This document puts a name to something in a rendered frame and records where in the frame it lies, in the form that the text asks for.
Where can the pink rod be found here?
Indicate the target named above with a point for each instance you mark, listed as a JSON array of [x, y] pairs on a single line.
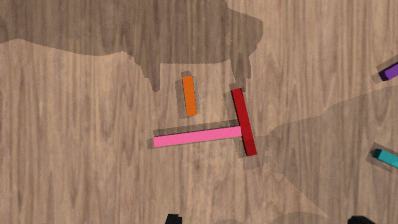
[[196, 136]]

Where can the purple rod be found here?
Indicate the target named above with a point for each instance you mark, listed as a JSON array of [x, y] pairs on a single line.
[[389, 72]]

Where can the orange rod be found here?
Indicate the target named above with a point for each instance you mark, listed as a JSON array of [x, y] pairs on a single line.
[[189, 96]]

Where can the turquoise rod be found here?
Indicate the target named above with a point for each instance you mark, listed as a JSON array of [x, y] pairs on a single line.
[[386, 157]]

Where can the red rod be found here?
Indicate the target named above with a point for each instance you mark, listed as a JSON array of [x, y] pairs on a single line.
[[243, 121]]

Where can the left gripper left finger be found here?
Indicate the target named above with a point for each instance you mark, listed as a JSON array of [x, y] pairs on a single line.
[[173, 219]]

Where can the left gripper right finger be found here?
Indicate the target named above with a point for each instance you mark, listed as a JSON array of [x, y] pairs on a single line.
[[359, 220]]

